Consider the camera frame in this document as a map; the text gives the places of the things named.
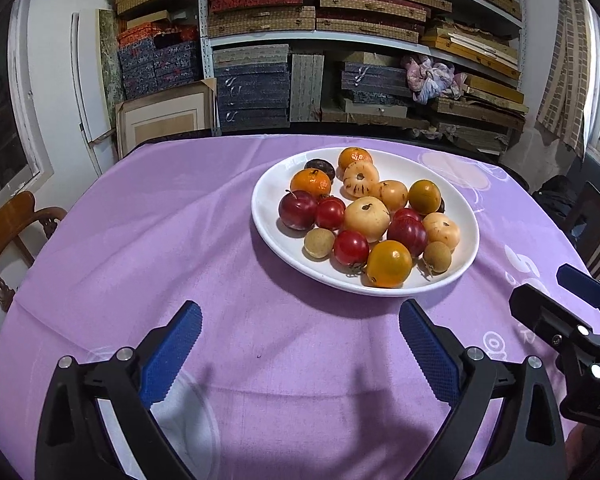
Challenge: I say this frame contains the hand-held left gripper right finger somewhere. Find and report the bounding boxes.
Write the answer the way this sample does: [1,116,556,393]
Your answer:
[399,298,567,480]

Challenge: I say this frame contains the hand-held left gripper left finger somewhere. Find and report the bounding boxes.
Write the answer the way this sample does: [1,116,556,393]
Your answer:
[35,300,203,480]

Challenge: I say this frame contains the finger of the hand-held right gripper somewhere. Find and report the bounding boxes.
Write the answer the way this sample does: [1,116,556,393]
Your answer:
[556,264,600,331]
[509,284,600,361]

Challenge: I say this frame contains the tan longan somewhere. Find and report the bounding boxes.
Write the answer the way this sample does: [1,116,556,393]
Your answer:
[303,228,336,260]
[422,241,453,275]

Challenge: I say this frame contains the smooth yellow-orange citrus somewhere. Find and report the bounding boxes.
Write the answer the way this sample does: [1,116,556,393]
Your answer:
[365,240,413,289]

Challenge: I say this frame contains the large yellow round fruit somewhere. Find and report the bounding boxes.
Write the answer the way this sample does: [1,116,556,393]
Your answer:
[343,196,392,242]

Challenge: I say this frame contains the dark red plum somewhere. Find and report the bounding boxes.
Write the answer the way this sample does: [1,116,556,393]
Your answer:
[278,190,318,231]

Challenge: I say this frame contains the white oval plate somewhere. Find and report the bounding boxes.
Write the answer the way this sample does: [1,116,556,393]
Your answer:
[251,146,481,297]

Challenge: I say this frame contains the pale ribbed yellow fruit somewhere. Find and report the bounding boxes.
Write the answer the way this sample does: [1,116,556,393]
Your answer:
[342,161,381,200]

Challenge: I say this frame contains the mandarin orange with stem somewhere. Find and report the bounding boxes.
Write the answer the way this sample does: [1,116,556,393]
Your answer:
[290,169,333,198]

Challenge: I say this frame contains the dark wooden chair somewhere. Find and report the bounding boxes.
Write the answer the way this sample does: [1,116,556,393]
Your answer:
[562,181,600,281]

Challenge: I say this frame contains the black bag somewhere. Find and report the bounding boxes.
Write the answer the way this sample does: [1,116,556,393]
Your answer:
[530,175,588,221]

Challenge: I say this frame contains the purple tablecloth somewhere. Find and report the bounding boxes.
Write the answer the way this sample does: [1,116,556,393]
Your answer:
[0,135,600,480]

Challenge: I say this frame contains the brick patterned curtain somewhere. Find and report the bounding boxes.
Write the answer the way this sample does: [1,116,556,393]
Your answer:
[536,0,593,158]

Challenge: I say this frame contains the brown wooden chair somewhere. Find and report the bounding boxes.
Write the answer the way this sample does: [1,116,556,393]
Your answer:
[0,190,68,341]

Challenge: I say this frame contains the pink cloth bundle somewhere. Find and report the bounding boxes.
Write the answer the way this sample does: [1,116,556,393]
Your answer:
[401,55,468,106]

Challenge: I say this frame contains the pile of yellow flat boxes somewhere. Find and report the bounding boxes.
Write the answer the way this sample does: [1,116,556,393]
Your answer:
[420,20,530,153]

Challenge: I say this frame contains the white board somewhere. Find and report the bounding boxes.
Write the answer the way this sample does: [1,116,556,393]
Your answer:
[70,12,126,176]

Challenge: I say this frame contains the stack of dark blue boxes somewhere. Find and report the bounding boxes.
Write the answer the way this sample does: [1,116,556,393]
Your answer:
[214,62,292,131]

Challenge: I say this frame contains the dark purple flat boxes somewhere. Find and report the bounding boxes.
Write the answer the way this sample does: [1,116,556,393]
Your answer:
[341,61,416,98]

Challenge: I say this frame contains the pile of blue red patterned boxes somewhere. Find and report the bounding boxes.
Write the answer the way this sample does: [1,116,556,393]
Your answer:
[117,25,203,101]

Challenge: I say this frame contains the white framed dark window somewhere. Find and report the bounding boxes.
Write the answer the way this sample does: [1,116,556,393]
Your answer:
[0,0,56,211]

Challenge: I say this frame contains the grey upright boxes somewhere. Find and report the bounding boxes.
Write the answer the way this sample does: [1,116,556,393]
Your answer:
[290,53,326,122]

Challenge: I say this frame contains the green marbled panel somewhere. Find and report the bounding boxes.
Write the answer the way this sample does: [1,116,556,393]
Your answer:
[97,9,127,103]

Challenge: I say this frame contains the white metal shelf rack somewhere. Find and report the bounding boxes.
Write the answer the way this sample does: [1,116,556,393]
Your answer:
[197,0,528,136]

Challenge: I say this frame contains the stack of tan woven boxes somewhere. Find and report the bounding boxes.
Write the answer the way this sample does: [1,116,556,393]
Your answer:
[207,0,523,46]

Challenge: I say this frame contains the pale wooden picture frame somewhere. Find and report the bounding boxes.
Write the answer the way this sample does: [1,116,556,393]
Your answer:
[115,78,218,158]

